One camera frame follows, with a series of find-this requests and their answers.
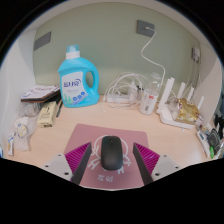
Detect blue detergent bottle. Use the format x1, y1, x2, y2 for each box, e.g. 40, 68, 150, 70
57, 44, 101, 109

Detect pink printed mouse pad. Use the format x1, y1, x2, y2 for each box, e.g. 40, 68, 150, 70
63, 123, 150, 190

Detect stack of books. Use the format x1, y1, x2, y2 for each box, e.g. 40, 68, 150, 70
20, 84, 62, 104

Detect black pouch with green trim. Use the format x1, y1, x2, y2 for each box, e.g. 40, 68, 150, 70
206, 128, 224, 159

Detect black computer mouse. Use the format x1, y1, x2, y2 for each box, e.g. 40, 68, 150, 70
100, 135, 124, 171

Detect thin white charger cables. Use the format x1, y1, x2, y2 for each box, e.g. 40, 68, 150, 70
185, 59, 202, 98

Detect white wall socket cable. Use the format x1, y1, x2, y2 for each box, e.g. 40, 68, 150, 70
140, 27, 167, 84

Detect white router with antennas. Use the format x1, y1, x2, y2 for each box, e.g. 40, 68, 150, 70
155, 76, 206, 130

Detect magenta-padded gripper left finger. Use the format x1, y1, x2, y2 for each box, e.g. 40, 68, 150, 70
42, 141, 93, 186

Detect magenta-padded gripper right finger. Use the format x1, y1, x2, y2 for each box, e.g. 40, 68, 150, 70
132, 142, 183, 186

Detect grey wall socket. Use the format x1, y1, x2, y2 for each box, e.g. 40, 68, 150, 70
135, 19, 156, 37

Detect white packet with yellow print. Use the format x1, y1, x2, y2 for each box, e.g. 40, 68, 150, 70
6, 129, 17, 157

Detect grey blank wall plate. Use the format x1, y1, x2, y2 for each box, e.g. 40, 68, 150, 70
33, 31, 53, 52

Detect black pen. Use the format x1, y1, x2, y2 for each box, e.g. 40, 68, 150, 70
55, 96, 64, 118

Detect white wall charger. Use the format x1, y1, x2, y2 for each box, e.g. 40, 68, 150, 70
190, 46, 202, 63

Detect clear plastic bag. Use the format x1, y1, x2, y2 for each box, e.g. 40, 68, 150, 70
13, 114, 38, 153

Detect clear plastic bottle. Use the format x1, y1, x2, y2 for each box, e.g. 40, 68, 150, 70
139, 71, 163, 116

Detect white power strip with cables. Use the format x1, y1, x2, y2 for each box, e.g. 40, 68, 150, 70
101, 72, 149, 113

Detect small yellow box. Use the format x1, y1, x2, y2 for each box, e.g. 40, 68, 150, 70
36, 100, 58, 129

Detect gold foil bag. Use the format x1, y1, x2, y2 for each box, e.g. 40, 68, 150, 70
174, 97, 201, 125

